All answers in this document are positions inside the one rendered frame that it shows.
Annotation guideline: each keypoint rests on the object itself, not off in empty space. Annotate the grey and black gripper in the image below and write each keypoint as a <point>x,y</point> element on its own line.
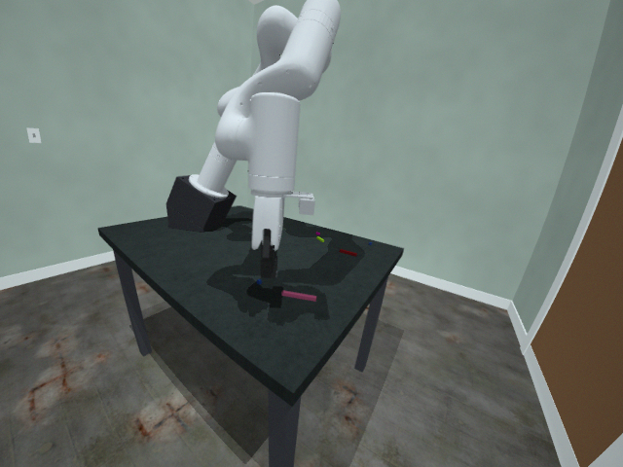
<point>268,216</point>

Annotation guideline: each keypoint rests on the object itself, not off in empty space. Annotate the pink rod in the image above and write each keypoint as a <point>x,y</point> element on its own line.
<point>298,296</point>

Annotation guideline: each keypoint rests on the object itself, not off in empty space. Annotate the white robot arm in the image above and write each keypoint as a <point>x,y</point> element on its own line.
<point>268,138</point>

